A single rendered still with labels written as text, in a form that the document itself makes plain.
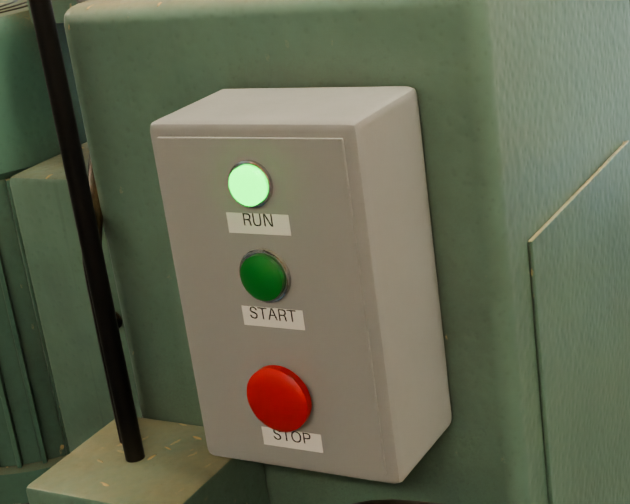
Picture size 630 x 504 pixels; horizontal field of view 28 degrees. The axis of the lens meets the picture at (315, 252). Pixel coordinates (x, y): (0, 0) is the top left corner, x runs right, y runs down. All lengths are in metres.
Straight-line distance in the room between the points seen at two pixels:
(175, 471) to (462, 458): 0.14
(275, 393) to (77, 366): 0.25
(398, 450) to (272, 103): 0.16
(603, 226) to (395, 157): 0.19
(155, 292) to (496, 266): 0.19
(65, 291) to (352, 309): 0.27
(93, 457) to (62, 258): 0.13
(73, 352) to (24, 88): 0.16
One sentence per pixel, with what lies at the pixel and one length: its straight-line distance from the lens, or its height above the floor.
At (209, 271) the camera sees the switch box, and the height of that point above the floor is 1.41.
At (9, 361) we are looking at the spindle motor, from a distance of 0.80.
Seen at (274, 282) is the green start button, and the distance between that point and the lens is 0.51.
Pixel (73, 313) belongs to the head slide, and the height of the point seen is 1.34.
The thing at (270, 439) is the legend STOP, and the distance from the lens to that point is 0.56.
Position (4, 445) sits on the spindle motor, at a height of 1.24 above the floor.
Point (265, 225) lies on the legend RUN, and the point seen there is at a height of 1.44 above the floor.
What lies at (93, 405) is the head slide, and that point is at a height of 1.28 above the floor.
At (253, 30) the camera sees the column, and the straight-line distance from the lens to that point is 0.56.
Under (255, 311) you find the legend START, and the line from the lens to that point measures 0.53.
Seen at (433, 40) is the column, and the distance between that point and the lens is 0.52.
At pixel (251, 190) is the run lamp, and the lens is 0.50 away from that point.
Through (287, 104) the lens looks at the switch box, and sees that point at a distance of 0.52.
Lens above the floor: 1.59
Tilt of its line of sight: 19 degrees down
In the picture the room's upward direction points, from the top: 8 degrees counter-clockwise
